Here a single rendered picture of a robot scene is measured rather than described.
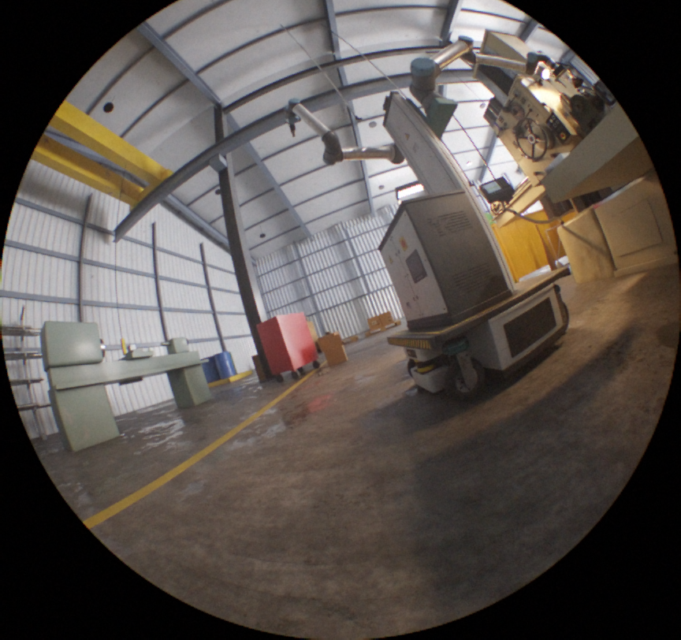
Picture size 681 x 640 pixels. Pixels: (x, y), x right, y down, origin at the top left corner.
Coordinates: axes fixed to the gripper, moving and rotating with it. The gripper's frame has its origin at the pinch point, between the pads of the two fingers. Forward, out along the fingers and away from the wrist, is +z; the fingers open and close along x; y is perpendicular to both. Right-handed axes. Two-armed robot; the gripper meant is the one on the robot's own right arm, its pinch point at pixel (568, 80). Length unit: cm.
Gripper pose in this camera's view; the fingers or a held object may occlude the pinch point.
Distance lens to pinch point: 232.4
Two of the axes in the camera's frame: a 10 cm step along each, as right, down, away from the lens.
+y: -9.1, 2.8, -2.9
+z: 3.3, 9.3, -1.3
